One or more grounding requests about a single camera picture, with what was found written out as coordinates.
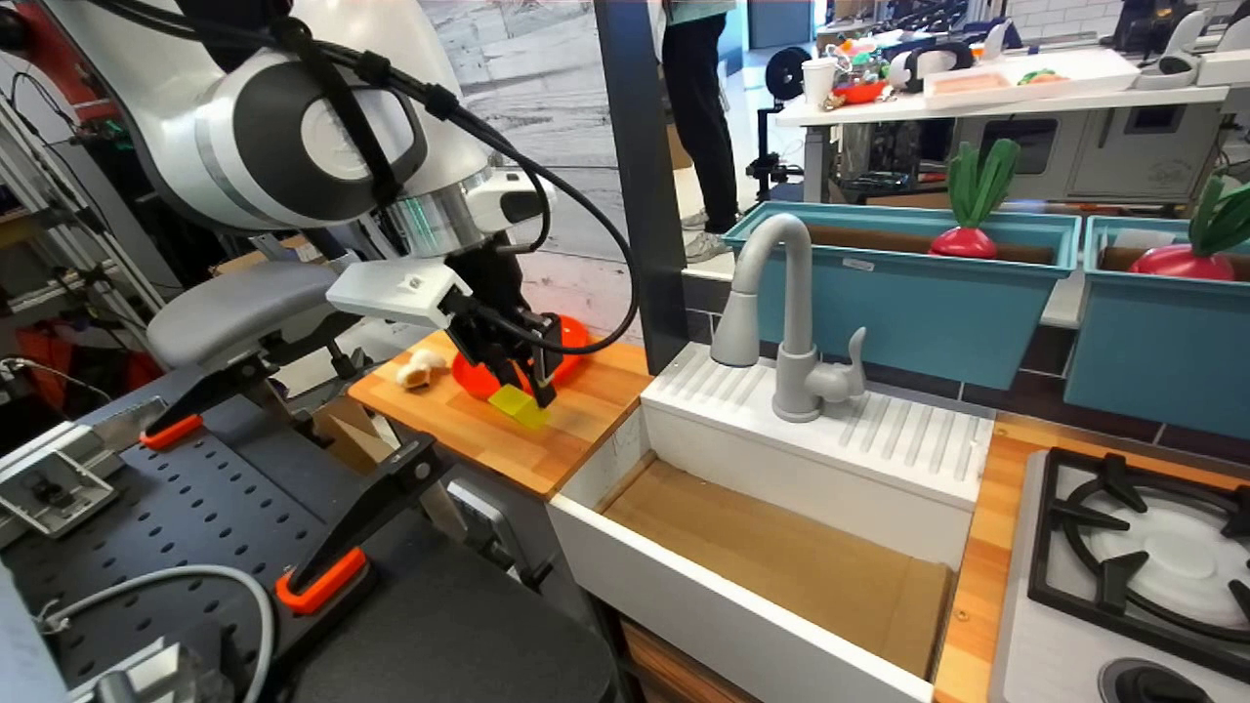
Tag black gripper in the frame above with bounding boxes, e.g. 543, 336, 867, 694
446, 229, 565, 409

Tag yellow block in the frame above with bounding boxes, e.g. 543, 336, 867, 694
487, 383, 554, 438

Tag wooden counter top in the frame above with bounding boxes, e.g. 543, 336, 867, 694
344, 310, 656, 503

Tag red round plate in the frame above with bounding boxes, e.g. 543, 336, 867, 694
451, 310, 597, 406

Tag white garlic toy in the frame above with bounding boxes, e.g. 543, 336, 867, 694
391, 345, 451, 393

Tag grey toy faucet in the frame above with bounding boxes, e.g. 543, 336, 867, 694
707, 212, 873, 425

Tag grey wood backsplash panel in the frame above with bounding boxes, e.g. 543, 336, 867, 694
421, 0, 643, 345

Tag grey office chair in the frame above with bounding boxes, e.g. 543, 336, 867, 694
141, 249, 358, 383

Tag white toy sink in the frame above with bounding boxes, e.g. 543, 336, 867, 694
543, 340, 999, 703

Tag standing person dark trousers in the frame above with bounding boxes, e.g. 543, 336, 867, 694
656, 0, 744, 238

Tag teal planter box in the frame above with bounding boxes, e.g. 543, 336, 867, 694
719, 195, 1087, 393
1061, 212, 1250, 444

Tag white cup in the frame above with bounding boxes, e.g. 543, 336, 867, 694
802, 55, 845, 117

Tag red bowl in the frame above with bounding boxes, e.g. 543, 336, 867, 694
831, 76, 890, 111

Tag red radish toy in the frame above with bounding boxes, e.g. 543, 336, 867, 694
925, 133, 1028, 263
1125, 171, 1250, 284

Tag silver mounting plate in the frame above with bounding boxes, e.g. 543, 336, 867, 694
0, 444, 121, 539

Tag wooden stove surround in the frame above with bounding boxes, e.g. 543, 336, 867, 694
931, 409, 1250, 703

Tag white background table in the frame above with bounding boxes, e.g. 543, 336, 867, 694
776, 52, 1235, 208

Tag silver black toy stove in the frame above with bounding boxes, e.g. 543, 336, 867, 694
992, 444, 1250, 703

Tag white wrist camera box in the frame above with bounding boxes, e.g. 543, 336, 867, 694
324, 254, 477, 328

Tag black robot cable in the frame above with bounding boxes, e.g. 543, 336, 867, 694
91, 0, 643, 367

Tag black frame post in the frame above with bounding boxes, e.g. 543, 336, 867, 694
593, 0, 690, 379

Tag black clamp orange handle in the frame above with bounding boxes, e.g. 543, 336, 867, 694
133, 356, 271, 456
271, 438, 446, 620

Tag grey cable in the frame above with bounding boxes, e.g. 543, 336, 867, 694
35, 563, 281, 703

